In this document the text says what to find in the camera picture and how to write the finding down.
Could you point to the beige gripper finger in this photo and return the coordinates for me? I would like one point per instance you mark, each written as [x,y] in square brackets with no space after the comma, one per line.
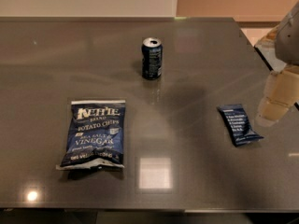
[280,93]

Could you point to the blue RXBAR blueberry wrapper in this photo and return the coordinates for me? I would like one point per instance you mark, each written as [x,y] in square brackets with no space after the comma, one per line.
[238,125]

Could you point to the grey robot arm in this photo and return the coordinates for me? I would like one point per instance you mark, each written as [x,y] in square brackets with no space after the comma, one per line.
[280,50]

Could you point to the blue Kettle chip bag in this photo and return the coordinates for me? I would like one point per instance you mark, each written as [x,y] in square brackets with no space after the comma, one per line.
[95,135]

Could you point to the dark blue soda can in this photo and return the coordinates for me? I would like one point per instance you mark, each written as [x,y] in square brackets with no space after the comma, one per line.
[152,51]

